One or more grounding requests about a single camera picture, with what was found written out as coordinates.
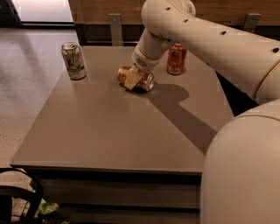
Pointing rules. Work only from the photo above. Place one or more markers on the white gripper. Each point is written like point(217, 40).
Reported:
point(144, 63)

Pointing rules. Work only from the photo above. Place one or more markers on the metal bracket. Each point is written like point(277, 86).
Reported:
point(251, 22)
point(116, 29)

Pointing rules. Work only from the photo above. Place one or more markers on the black chair frame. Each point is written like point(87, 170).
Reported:
point(33, 198)

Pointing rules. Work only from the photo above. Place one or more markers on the left metal bracket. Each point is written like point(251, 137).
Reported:
point(116, 29)

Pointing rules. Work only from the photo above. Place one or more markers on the green crumpled bag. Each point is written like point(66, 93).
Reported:
point(47, 207)

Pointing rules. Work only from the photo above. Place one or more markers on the white green soda can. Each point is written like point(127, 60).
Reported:
point(73, 59)

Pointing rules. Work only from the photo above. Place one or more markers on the red orange soda can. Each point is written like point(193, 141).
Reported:
point(176, 59)

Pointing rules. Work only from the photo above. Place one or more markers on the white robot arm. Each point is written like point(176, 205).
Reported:
point(240, 181)

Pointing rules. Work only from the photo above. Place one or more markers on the grey drawer cabinet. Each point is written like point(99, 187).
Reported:
point(108, 155)

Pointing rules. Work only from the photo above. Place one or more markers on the right metal bracket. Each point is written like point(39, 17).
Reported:
point(251, 22)

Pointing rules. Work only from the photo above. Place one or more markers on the gold LaCroix can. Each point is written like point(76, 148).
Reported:
point(146, 83)

